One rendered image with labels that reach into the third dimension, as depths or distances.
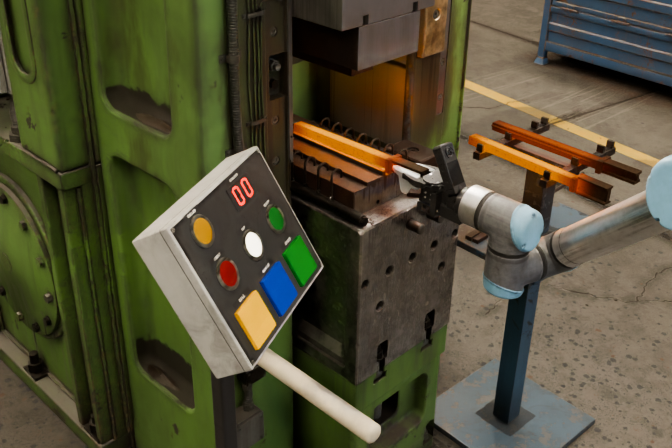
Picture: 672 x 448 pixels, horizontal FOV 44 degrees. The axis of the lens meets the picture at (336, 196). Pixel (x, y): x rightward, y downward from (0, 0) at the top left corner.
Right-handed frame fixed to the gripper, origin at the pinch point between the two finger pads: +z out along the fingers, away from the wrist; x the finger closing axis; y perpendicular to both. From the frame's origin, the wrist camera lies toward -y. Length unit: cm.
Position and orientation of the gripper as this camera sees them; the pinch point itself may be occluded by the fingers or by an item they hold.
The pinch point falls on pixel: (400, 164)
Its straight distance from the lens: 192.7
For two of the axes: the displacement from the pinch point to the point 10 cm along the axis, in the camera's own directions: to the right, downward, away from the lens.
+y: -0.4, 8.8, 4.7
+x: 7.0, -3.2, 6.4
